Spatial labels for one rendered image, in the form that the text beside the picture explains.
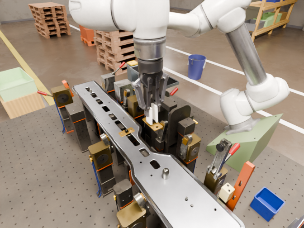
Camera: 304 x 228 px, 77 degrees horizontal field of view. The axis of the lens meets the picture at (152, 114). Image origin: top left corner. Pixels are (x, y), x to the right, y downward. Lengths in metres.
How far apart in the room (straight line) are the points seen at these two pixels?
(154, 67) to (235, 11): 0.57
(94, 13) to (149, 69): 0.20
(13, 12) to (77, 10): 10.20
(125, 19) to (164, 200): 0.62
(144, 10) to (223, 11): 0.57
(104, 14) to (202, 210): 0.71
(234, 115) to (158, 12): 0.97
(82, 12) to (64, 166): 1.00
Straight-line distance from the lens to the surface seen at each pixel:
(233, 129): 1.38
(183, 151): 0.91
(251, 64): 1.17
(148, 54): 0.53
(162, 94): 0.64
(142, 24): 0.51
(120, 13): 0.53
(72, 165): 1.36
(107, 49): 4.15
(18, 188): 1.40
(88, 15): 0.58
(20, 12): 10.83
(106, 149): 0.92
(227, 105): 1.32
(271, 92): 1.29
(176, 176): 0.85
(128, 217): 0.72
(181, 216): 0.77
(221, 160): 0.76
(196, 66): 3.75
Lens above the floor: 1.69
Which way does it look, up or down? 37 degrees down
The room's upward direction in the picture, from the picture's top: straight up
